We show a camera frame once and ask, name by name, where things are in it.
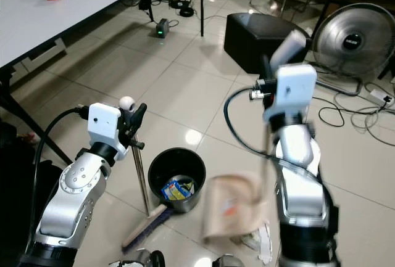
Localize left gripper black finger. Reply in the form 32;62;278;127
127;103;148;133

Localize broom with metal stick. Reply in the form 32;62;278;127
119;96;177;252

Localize beige long-handled dustpan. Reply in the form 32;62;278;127
202;30;309;244

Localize silver floor fan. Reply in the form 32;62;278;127
312;3;395;95

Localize black square ottoman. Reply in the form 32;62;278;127
224;12;309;75

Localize black round waste bin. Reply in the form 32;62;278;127
148;147;207;213

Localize blue yellow snack wrapper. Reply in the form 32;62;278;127
160;178;195;201

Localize straight black table leg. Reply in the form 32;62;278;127
199;0;205;37

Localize grey box with green light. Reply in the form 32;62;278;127
156;18;170;38

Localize black router with antennas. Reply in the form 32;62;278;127
170;0;195;18

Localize white power strip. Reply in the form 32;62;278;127
370;91;394;106

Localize crumpled white paper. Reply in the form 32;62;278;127
241;224;273;265

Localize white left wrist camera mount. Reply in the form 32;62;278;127
88;103;122;157

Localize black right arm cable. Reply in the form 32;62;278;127
222;88;340;218

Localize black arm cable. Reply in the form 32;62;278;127
28;107;90;255
222;88;340;218

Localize black floor cables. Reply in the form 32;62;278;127
312;91;395;147

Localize black crossed table leg frame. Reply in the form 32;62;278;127
0;67;72;164

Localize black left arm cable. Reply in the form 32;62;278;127
28;107;90;255

